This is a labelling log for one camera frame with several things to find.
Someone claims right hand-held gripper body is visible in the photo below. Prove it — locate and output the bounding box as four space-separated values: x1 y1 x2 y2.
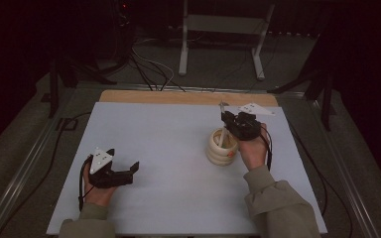
230 102 277 142

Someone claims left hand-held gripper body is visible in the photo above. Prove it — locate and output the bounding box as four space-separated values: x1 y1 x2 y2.
88 147 135 189

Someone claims white pen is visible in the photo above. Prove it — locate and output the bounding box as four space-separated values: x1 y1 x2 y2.
218 127 229 149

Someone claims cream ribbed pen holder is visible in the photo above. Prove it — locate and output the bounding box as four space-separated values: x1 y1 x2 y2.
206 128 240 168

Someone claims person's left hand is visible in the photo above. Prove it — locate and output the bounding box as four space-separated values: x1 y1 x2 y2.
82 163 117 208

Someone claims person's right hand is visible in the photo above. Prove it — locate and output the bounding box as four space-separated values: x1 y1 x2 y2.
238 123 270 172

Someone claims pale grey table mat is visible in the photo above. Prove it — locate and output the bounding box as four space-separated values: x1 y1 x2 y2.
46 101 328 236

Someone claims black tripod stand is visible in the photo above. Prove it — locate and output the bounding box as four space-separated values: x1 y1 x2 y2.
267 33 337 132
41 59 118 119

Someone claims white metal stand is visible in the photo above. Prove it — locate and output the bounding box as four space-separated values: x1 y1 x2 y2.
178 0 276 81

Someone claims dark equipment with red light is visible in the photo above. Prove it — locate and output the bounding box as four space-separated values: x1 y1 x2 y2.
110 0 135 63

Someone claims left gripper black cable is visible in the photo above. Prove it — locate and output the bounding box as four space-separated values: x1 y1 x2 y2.
77 155 95 212

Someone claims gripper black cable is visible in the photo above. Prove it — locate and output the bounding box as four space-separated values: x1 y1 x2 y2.
259 125 274 172
77 155 95 212

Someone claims metal floor rail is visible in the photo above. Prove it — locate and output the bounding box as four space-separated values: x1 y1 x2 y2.
75 82 307 98
306 98 381 238
0 98 77 238

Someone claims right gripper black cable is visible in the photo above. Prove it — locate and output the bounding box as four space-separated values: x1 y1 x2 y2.
259 125 274 172

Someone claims long black floor cable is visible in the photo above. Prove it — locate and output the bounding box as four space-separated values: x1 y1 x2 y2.
0 111 92 238
287 122 353 238

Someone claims white floor cable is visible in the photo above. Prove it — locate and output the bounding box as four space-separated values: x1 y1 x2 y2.
132 38 176 91

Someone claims black floor cables bundle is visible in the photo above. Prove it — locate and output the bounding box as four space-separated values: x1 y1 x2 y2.
128 53 187 92

